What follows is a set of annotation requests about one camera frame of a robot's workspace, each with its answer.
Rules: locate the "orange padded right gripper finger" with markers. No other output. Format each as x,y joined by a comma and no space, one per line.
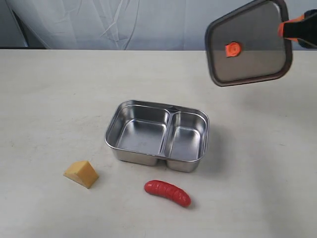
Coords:
281,29

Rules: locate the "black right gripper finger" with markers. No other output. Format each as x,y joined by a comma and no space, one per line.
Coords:
295,29

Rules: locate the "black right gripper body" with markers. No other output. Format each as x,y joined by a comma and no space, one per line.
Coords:
308,30

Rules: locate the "dark transparent lunch box lid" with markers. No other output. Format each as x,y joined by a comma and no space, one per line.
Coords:
244,46

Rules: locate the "red sausage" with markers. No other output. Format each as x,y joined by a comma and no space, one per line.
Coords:
168,191

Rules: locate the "yellow cheese wedge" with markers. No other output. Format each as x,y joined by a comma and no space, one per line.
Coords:
82,173

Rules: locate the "stainless steel lunch box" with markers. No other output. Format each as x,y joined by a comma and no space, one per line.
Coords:
144,132

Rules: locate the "white backdrop curtain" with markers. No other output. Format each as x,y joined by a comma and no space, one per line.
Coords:
110,24

